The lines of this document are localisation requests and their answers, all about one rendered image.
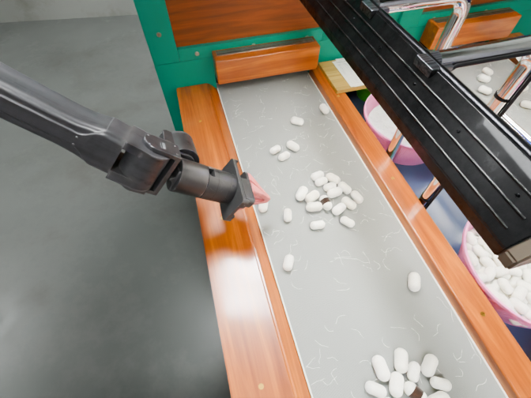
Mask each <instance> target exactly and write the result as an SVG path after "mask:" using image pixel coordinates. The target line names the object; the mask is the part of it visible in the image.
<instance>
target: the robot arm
mask: <svg viewBox="0 0 531 398"><path fill-rule="evenodd" d="M0 118H2V119H4V120H6V121H7V122H10V123H12V124H14V125H16V126H19V127H21V128H22V129H25V130H27V131H29V132H31V133H34V134H36V135H38V136H40V137H42V138H44V139H47V140H49V141H51V142H53V143H55V144H57V145H59V146H61V147H63V148H64V149H66V150H68V151H70V152H72V153H73V154H74V155H76V156H78V157H80V158H81V159H83V160H84V161H85V162H86V163H87V164H88V165H90V166H92V167H94V168H96V169H99V170H101V171H103V172H105V173H107V175H106V177H105V178H108V179H110V180H111V181H114V182H117V183H118V184H120V185H122V187H124V188H125V189H126V190H129V191H132V192H135V193H140V194H145V193H150V194H152V195H157V194H158V193H159V192H160V190H161V188H162V187H163V185H164V183H165V182H167V188H168V190H169V191H171V192H175V193H181V194H185V195H188V196H192V197H198V198H201V199H205V200H209V201H215V202H218V203H220V210H221V215H222V218H223V220H226V221H231V220H232V219H233V218H234V217H235V215H234V214H235V213H236V212H237V211H239V210H241V209H243V208H249V207H250V206H252V205H259V204H264V203H267V202H268V201H269V200H270V199H271V198H270V196H269V195H268V194H267V193H266V191H264V189H263V188H261V187H260V185H259V184H258V183H257V182H256V180H255V179H254V178H253V176H252V175H251V174H250V173H247V172H245V171H244V172H243V173H242V174H241V175H240V174H239V169H238V166H237V163H238V162H239V161H238V160H235V159H230V160H229V162H228V163H227V164H226V165H225V166H224V168H223V169H222V170H219V169H216V168H214V167H209V166H206V165H204V164H201V163H199V157H198V153H197V151H196V148H195V146H194V142H193V139H192V137H191V136H190V135H189V134H188V133H186V132H183V131H173V132H170V131H168V130H163V131H162V133H161V134H160V136H159V137H157V136H154V135H152V134H150V133H148V132H146V131H144V130H142V129H141V128H139V127H137V126H135V125H133V127H132V126H130V125H128V124H126V123H125V122H122V121H121V120H119V119H117V118H115V117H110V116H107V115H103V114H101V113H98V112H96V111H93V110H91V109H88V108H87V107H84V106H82V105H80V104H79V103H76V102H74V101H72V100H71V99H68V98H66V97H65V96H63V95H61V94H59V93H57V92H56V91H54V90H52V89H50V88H48V87H47V86H45V85H43V84H41V83H39V82H37V81H35V80H33V79H32V78H30V77H27V76H26V75H24V74H23V73H20V72H18V71H16V70H15V69H13V68H11V67H9V66H7V65H6V64H4V63H2V62H0ZM122 149H123V150H125V153H123V152H121V151H122Z"/></svg>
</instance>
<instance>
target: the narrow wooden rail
mask: <svg viewBox="0 0 531 398"><path fill-rule="evenodd" d="M309 74H310V75H311V78H312V79H313V81H314V83H315V84H316V85H317V87H318V89H319V91H320V92H321V94H322V95H323V97H324V99H325V100H326V102H327V103H328V105H329V106H330V109H331V110H332V112H333V113H334V115H335V117H336V118H337V120H338V121H339V123H340V124H341V127H342V128H343V130H344V131H345V133H346V134H347V136H348V138H349V140H350V141H351V142H352V144H353V146H354V148H355V149H356V151H357V152H358V154H359V155H360V158H361V159H362V161H363V162H364V164H365V165H366V167H367V169H368V170H369V171H370V173H371V175H372V177H373V179H374V180H375V181H376V183H377V185H378V187H379V189H380V190H381V191H382V193H383V195H384V196H385V198H386V199H387V201H388V202H389V204H390V206H391V208H392V209H393V211H394V212H395V214H396V216H397V218H398V219H399V220H400V222H401V224H402V226H403V227H404V229H405V230H406V232H407V233H408V235H409V237H410V238H411V240H412V242H413V243H414V245H415V247H416V248H417V250H418V251H419V253H420V255H421V257H422V258H423V259H424V261H425V263H426V264H427V266H428V268H429V269H430V271H431V273H432V274H433V276H434V277H435V279H436V281H437V282H438V284H439V286H440V287H441V288H442V291H443V292H444V294H445V295H446V297H447V298H448V300H449V302H450V304H451V305H452V307H453V308H454V310H455V312H456V313H457V315H458V316H459V318H460V319H461V322H462V323H463V325H464V326H465V328H466V329H467V331H468V333H469V335H470V336H471V337H472V339H473V341H474V343H475V344H476V346H477V347H478V349H479V350H480V353H481V354H482V355H483V357H484V359H485V360H486V362H487V364H488V365H489V367H490V368H491V370H492V372H493V374H494V375H495V377H496V378H497V380H498V381H499V383H500V384H501V386H502V388H503V390H504V391H505V393H506V394H507V396H508V398H531V362H530V360H529V358H528V357H527V356H526V354H525V352H524V351H523V350H522V348H521V347H520V345H519V344H518V342H517V341H516V339H515V338H514V337H513V335H512V334H511V333H510V331H509V329H508V328H507V327H506V325H505V324H504V322H503V321H502V319H501V318H500V316H499V315H498V314H497V312H496V311H495V309H494V308H493V306H492V305H491V303H490V302H489V301H488V299H487V298H486V296H485V295H484V293H483V292H482V290H481V289H480V287H479V286H478V285H477V283H476V281H475V280H474V279H473V277H472V276H471V275H470V273H469V271H468V270H467V268H466V267H465V266H464V264H463V263H462V262H461V260H460V258H459V257H458V255H457V254H456V253H455V252H454V250H453V248H452V247H451V245H450V244H449V243H448V241H447V240H446V238H445V237H444V235H443V233H442V232H441V231H440V230H439V228H438V227H437V225H436V224H435V222H434V220H433V219H432V218H431V217H430V215H429V214H428V212H427V210H426V209H425V207H424V206H423V205H422V204H421V202H420V200H419V199H418V197H417V196H416V195H415V194H414V192H413V191H412V189H411V187H410V186H409V184H408V183H407V182H406V181H405V179H404V177H403V176H402V174H401V172H400V171H399V170H398V169H397V167H396V166H395V164H394V162H393V161H392V159H391V158H390V157H389V156H388V154H387V153H386V151H385V149H384V148H383V147H382V146H381V144H380V143H379V141H378V139H377V138H376V136H375V135H374V134H373V133H372V131H371V129H370V128H369V126H368V125H367V123H366V122H365V121H364V120H363V118H362V116H361V115H360V113H359V112H358V110H357V109H356V108H355V106H354V105H353V103H352V101H351V100H350V99H349V98H348V96H347V95H346V93H345V92H343V93H339V94H337V93H336V92H335V91H334V90H333V88H332V86H331V85H330V83H329V82H328V81H327V79H326V77H325V76H324V74H323V73H322V71H321V70H320V69H319V67H317V69H309Z"/></svg>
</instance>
